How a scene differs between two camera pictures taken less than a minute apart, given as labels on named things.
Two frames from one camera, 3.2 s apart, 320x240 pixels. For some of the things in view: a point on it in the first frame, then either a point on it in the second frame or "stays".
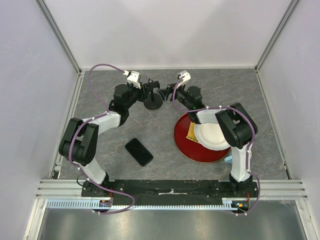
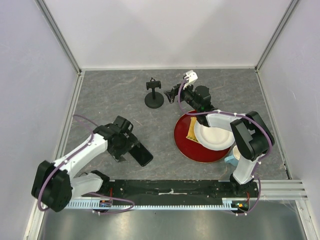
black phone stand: [154, 101] stays
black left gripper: [142, 92] → [131, 141]
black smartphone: [138, 151] stays
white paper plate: [211, 136] stays
